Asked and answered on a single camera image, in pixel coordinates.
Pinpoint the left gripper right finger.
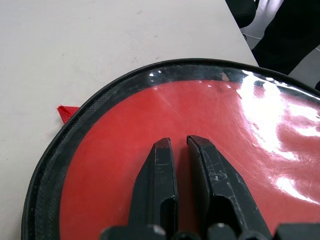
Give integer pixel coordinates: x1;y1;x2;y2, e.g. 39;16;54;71
186;134;273;236

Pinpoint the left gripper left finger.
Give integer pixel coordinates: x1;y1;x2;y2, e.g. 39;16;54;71
129;137;180;233

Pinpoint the red table tennis paddle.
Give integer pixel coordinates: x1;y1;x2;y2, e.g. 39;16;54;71
59;79;320;240

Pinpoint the beige table with black legs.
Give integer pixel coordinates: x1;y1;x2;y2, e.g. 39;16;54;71
0;0;261;240

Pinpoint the black office chair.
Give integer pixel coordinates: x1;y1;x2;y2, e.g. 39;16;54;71
224;0;320;92

